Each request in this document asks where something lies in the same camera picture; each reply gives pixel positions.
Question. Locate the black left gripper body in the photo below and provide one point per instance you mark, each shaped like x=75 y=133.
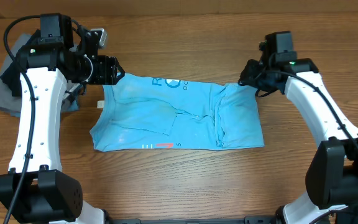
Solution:
x=94 y=72

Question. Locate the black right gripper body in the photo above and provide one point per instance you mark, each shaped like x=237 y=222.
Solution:
x=254 y=76

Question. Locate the light blue printed t-shirt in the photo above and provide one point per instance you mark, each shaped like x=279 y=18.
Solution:
x=157 y=113

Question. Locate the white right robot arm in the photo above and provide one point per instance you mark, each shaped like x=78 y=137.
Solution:
x=332 y=177

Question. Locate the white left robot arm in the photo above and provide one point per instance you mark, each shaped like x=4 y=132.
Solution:
x=35 y=189

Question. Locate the black folded garment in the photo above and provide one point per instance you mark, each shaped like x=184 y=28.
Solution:
x=10 y=75

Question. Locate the grey folded garment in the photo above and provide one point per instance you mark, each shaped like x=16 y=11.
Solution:
x=12 y=104

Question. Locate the black table edge rail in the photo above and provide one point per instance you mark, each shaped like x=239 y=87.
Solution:
x=191 y=221

